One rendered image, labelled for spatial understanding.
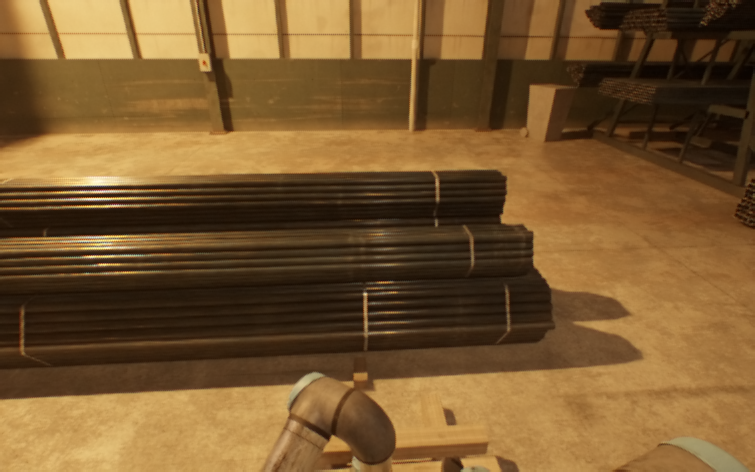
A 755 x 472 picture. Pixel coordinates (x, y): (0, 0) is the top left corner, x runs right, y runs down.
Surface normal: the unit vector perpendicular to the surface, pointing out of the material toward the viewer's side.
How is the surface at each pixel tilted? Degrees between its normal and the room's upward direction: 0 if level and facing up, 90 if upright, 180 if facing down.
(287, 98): 90
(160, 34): 90
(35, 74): 90
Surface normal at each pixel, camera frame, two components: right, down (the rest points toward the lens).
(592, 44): 0.08, 0.45
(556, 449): 0.00, -0.89
